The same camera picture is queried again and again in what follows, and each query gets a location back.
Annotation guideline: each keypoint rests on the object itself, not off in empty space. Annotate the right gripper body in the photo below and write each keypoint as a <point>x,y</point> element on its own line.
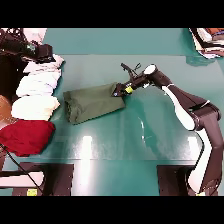
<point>122,89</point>

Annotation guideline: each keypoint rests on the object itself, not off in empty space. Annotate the green T-shirt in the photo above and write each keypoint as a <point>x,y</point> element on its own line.
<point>91,103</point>

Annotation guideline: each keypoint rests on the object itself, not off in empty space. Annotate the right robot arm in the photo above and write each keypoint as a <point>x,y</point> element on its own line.
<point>181,103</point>

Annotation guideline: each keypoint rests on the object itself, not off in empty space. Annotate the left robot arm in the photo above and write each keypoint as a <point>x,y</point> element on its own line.
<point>41,53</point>

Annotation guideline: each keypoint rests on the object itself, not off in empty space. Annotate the white garment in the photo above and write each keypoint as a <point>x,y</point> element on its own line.
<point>36,85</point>
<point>45,66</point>
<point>33,108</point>

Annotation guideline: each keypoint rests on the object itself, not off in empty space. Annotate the heap of clothes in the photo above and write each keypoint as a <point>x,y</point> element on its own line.
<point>210,41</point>

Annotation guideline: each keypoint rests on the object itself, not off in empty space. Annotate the pale pink garment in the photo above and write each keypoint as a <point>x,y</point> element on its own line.
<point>35,34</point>

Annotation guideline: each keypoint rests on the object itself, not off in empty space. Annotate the red garment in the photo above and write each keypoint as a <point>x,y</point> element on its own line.
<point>25,136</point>

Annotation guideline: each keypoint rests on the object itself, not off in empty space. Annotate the brown garment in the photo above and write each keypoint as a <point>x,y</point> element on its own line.
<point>6,111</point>

